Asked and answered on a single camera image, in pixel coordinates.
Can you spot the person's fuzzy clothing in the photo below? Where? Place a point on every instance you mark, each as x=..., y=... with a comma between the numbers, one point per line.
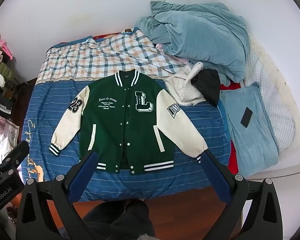
x=120, y=220

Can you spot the pink floral cloth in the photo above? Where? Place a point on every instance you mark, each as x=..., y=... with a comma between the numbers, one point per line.
x=7, y=130

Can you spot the light blue duvet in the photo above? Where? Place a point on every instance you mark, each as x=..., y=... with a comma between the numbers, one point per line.
x=202, y=35

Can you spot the plaid quilt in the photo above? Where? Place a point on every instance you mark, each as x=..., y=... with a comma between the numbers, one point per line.
x=102, y=55

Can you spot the white fleece garment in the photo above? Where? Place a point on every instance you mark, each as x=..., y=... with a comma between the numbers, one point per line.
x=182, y=87

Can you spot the blue striped bed sheet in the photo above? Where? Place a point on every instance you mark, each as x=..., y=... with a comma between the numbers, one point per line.
x=197, y=120

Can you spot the green varsity jacket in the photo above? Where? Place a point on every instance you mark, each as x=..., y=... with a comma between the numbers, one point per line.
x=120, y=130

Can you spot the red sheet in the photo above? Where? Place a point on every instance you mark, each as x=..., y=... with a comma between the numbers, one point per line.
x=233, y=160

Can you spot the light blue pillow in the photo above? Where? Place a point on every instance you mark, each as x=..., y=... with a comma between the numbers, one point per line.
x=250, y=145

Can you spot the wooden bed headboard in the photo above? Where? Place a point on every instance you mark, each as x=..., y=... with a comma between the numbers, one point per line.
x=127, y=31

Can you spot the black phone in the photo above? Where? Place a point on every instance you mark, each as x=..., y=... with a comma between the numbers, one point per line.
x=246, y=117

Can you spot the black cloth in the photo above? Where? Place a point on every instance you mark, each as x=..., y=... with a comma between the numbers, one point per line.
x=208, y=85

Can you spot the white quilted mattress pad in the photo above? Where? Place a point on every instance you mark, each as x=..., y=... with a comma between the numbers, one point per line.
x=272, y=85

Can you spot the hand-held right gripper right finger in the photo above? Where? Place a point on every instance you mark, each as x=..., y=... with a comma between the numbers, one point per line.
x=215, y=177

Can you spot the olive puffer jacket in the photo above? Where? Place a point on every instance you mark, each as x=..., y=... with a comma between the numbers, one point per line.
x=5, y=71

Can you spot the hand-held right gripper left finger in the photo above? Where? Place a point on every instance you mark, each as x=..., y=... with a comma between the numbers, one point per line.
x=85, y=175

